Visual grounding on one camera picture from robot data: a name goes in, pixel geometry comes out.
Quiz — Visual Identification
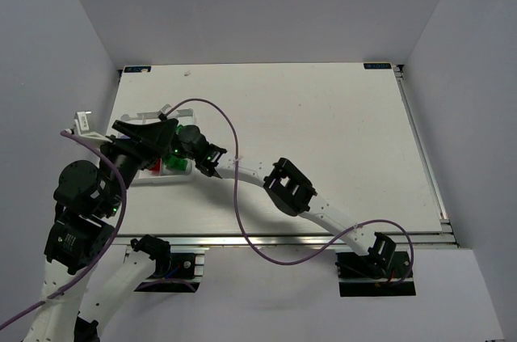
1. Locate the green square lego brick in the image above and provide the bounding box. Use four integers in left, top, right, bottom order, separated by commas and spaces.
164, 155, 188, 172

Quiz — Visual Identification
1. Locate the purple red flower lego figure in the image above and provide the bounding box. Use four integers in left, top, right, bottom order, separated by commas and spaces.
148, 160, 162, 173

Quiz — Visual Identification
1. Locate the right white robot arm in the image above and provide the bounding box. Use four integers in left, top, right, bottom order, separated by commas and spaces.
173, 125, 396, 278

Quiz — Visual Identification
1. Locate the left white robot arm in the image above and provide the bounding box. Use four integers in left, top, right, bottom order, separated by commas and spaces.
25, 118, 178, 341

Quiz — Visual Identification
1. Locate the white divided sorting tray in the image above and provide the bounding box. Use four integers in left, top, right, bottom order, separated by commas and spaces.
120, 104, 196, 187

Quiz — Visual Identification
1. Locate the left blue table sticker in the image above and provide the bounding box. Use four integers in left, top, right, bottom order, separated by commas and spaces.
123, 65, 151, 74

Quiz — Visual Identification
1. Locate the blue table sticker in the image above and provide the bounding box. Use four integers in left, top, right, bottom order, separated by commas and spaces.
123, 65, 151, 74
363, 62, 392, 70

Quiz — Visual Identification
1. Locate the right blue table sticker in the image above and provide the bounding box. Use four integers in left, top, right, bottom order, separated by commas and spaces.
363, 62, 392, 70

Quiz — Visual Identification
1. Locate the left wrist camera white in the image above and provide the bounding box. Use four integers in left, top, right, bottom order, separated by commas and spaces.
71, 111, 111, 147

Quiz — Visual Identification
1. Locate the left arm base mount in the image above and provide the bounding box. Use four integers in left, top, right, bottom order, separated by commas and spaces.
130, 234, 200, 293

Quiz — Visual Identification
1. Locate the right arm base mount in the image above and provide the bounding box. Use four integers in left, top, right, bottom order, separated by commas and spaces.
335, 251, 416, 298

